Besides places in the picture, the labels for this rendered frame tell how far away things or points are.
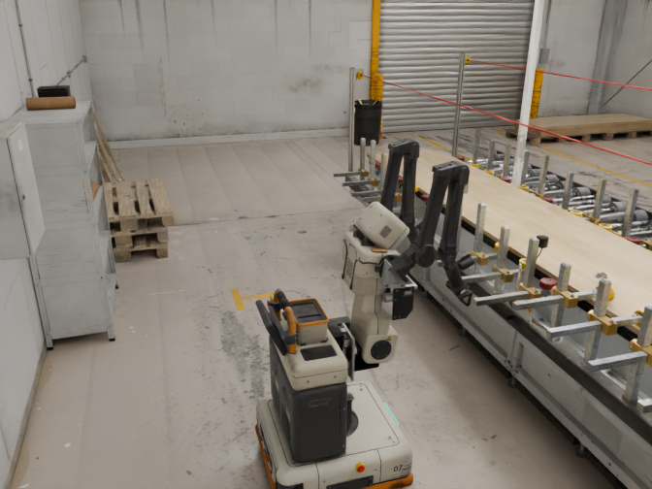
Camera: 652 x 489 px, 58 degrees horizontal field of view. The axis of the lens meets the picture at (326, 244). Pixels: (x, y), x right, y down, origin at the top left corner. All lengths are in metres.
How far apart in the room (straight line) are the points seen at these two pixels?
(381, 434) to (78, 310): 2.33
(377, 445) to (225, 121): 8.20
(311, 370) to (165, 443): 1.22
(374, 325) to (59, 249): 2.30
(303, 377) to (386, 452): 0.63
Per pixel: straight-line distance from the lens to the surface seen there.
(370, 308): 2.68
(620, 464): 3.32
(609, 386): 2.84
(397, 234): 2.54
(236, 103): 10.44
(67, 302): 4.33
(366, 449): 2.90
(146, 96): 10.32
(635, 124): 12.09
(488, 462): 3.36
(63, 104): 4.45
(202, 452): 3.37
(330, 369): 2.53
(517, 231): 3.85
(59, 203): 4.07
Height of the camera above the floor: 2.20
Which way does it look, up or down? 22 degrees down
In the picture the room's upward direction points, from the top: straight up
